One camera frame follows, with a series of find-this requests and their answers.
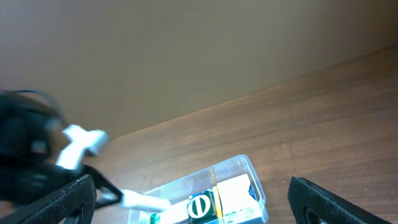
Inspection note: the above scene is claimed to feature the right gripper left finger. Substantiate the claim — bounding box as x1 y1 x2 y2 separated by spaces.
12 175 96 224

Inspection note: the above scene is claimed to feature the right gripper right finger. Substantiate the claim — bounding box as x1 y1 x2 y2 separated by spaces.
287 177 391 224

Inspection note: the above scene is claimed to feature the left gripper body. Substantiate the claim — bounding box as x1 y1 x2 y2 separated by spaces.
1 90 122 208

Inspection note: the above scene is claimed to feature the small white bottle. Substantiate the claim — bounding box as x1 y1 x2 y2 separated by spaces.
120 190 171 212

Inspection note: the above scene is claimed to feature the white green medicine box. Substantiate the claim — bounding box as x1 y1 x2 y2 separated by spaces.
150 200 190 224

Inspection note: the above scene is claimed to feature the green Zam-Buk box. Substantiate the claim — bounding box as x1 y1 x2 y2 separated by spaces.
187 190 218 224

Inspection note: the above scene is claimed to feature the blue VapoDrops box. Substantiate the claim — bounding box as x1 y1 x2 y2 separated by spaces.
203 186 223 224

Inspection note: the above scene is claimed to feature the clear plastic container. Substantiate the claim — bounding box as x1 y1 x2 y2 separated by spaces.
127 154 269 224

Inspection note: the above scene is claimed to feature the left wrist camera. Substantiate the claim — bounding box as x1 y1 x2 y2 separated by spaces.
55 124 109 170

